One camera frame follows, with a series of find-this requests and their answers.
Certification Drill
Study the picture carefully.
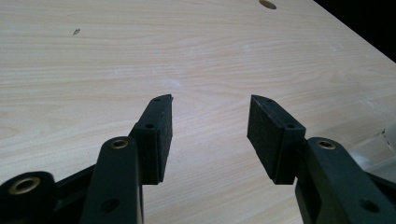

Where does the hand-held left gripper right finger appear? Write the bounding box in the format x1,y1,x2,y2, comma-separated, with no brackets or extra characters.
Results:
247,94,396,224

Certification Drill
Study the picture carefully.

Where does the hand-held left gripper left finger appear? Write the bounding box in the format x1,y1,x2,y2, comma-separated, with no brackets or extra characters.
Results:
78,93,174,224

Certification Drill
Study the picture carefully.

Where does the clear pitcher with grey lid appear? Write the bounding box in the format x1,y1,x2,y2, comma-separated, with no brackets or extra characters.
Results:
348,122,396,188

